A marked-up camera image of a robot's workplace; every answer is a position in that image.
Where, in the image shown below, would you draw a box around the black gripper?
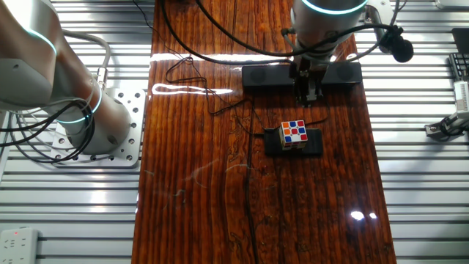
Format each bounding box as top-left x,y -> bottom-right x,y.
293,58 -> 324,108

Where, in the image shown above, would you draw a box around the black speaker bar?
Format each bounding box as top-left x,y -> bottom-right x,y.
241,62 -> 363,88

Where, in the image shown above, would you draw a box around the Rubik's cube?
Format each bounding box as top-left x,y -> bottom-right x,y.
278,120 -> 309,151

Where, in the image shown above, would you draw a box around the black computer keyboard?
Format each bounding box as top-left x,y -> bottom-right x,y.
448,53 -> 469,81

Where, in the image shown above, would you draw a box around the black flat panel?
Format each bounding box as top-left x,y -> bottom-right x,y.
451,28 -> 469,54

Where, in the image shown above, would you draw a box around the grey flat device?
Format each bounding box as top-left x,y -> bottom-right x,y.
435,0 -> 469,10

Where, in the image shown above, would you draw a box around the silver robot mounting plate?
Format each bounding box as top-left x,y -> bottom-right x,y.
49,87 -> 147,169

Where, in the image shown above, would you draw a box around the white power strip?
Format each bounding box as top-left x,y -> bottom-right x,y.
0,227 -> 40,264

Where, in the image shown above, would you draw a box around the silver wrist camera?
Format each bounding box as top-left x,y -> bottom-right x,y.
363,0 -> 392,44

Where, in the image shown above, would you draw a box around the small grey bracket camera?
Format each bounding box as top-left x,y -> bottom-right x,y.
424,111 -> 469,140

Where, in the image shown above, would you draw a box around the thin black speaker cable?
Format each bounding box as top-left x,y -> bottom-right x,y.
131,0 -> 330,136

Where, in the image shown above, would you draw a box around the silver white depth camera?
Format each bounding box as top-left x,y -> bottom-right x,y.
453,80 -> 469,114

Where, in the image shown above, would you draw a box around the thick black gripper cable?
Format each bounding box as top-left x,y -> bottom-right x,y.
159,0 -> 296,67

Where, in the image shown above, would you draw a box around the grey cable with metal plug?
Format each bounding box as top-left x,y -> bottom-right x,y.
62,29 -> 112,91

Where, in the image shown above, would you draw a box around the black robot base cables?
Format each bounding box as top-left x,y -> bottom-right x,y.
0,100 -> 97,165

